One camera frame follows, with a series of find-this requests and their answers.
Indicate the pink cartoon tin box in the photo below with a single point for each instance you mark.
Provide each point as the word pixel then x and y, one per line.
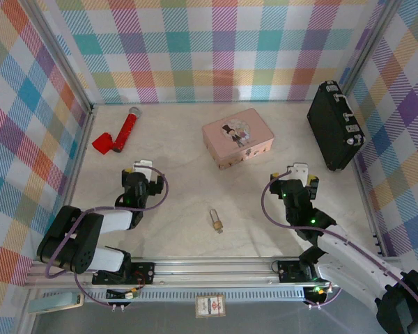
pixel 237 135

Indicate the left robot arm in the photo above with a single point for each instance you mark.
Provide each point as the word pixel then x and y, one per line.
pixel 76 243

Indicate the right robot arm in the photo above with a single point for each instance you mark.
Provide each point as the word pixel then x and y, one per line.
pixel 355 268

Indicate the red toy block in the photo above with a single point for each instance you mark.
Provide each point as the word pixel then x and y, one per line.
pixel 102 143

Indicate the black hard case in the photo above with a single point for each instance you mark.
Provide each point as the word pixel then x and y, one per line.
pixel 331 128

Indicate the playing card box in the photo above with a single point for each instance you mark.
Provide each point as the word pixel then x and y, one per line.
pixel 210 306

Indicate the light teal pedal box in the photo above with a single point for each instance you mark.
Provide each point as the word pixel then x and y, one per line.
pixel 55 302

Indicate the aluminium side rail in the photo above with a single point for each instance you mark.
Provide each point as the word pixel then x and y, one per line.
pixel 73 181
pixel 369 215

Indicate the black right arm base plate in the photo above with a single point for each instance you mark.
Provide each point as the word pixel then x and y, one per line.
pixel 289 271

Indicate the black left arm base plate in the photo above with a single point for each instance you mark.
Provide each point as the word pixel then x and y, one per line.
pixel 144 273

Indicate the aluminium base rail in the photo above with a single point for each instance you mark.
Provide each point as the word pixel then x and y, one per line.
pixel 212 275

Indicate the aluminium frame post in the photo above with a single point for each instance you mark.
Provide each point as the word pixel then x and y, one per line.
pixel 55 52
pixel 369 45

